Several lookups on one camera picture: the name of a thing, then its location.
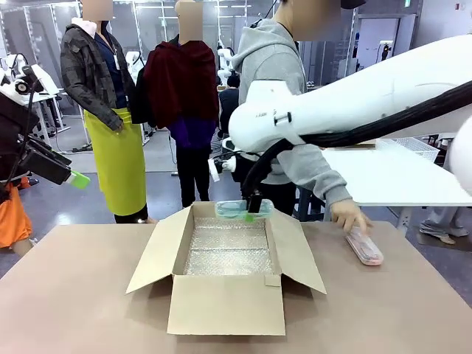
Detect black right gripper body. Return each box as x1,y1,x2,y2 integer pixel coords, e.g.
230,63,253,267
246,188,263,215

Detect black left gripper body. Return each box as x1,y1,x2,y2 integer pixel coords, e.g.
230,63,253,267
16,134,74,187

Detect large cardboard box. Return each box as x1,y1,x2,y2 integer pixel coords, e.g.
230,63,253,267
125,201,327,336

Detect person's left forearm gray sleeve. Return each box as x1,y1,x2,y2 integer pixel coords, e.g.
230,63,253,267
312,147,354,206

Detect person's left hand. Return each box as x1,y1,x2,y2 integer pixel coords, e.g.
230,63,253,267
330,201,373,234

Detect clear bubble wrap sheet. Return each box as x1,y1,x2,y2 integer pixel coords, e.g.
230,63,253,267
183,217,276,277

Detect yellow skirt on mannequin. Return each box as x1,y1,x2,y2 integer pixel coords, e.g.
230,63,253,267
83,108,148,217

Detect dark jacket with gray trim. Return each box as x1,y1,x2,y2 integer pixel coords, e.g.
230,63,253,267
0,91,41,184

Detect dark plastic stool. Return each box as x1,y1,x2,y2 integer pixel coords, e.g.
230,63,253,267
294,185,326,223

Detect orange cloth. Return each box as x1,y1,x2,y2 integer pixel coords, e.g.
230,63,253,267
0,182,34,249

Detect white background desk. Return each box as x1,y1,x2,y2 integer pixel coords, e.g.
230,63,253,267
28,87,72,138

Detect black trousers on mannequin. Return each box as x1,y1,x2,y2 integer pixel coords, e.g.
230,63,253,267
176,142,212,209

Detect purple top on mannequin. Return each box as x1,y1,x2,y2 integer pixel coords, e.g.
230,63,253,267
167,117,218,149

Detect camouflage jacket on mannequin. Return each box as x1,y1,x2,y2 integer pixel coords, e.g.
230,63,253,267
60,24,136,132

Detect seated person in black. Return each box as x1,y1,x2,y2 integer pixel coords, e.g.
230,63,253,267
218,74,241,140

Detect small brown cardboard box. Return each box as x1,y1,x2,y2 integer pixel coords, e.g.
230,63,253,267
322,139,378,151

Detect white side table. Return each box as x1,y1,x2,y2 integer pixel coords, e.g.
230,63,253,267
319,146,472,237

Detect dark red hoodie on mannequin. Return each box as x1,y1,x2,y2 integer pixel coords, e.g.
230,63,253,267
142,41,220,130

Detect person in gray hoodie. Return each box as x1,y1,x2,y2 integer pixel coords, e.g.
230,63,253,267
232,0,355,223

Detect white plastic basket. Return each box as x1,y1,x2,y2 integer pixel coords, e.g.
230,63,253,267
375,136,441,162

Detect person in light gray trousers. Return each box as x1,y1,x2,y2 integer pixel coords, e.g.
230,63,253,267
419,205,471,245

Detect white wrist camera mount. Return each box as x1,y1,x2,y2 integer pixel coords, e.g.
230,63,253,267
208,136,240,182

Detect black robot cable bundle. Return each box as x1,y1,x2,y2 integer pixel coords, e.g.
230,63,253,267
241,83,472,202

